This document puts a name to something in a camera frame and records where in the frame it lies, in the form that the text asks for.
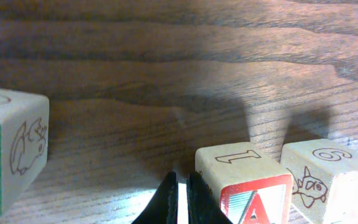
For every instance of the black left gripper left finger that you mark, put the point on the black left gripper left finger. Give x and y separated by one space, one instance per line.
163 206

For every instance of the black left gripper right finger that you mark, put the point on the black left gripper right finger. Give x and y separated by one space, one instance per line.
201 206

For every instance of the red letter A block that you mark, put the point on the red letter A block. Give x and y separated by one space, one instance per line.
247 185

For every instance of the red letter I block moved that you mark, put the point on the red letter I block moved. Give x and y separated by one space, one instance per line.
325 173

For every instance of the green letter Z block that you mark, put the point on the green letter Z block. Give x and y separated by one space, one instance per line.
24 121

